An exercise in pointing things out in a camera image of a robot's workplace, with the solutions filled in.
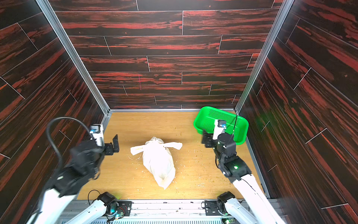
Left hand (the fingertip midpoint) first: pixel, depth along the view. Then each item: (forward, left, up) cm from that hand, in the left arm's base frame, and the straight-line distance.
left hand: (109, 136), depth 66 cm
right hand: (+7, -52, -3) cm, 53 cm away
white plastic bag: (-6, -23, -13) cm, 27 cm away
